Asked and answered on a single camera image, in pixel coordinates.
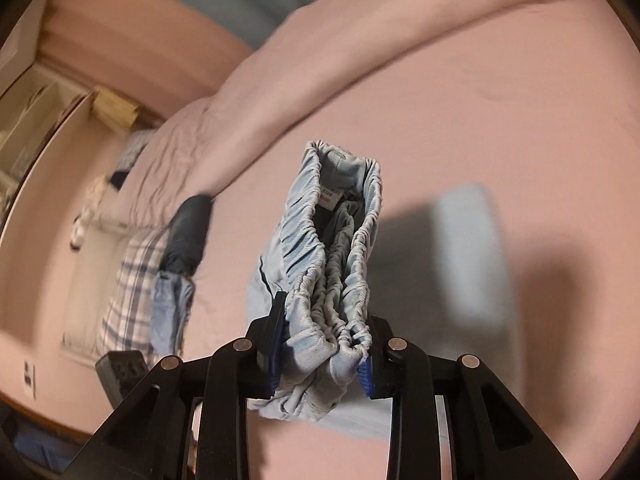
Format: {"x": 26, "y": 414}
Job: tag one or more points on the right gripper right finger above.
{"x": 490, "y": 433}

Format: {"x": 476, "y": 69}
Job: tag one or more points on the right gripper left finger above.
{"x": 187, "y": 420}

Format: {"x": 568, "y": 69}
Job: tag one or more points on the light blue strawberry pants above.
{"x": 325, "y": 279}

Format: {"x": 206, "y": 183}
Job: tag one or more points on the plaid folded garment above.
{"x": 125, "y": 325}

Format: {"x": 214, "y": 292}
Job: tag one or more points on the white pillow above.
{"x": 94, "y": 280}

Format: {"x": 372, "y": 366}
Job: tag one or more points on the light blue folded jeans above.
{"x": 172, "y": 297}

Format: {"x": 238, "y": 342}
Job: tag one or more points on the dark navy folded garment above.
{"x": 187, "y": 235}

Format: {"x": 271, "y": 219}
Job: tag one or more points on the clutter beside bed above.
{"x": 97, "y": 208}

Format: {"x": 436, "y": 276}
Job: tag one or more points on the pink bed sheet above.
{"x": 509, "y": 152}

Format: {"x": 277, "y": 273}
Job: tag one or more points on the yellow woven basket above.
{"x": 117, "y": 113}

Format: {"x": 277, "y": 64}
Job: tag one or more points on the pink rolled duvet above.
{"x": 317, "y": 52}

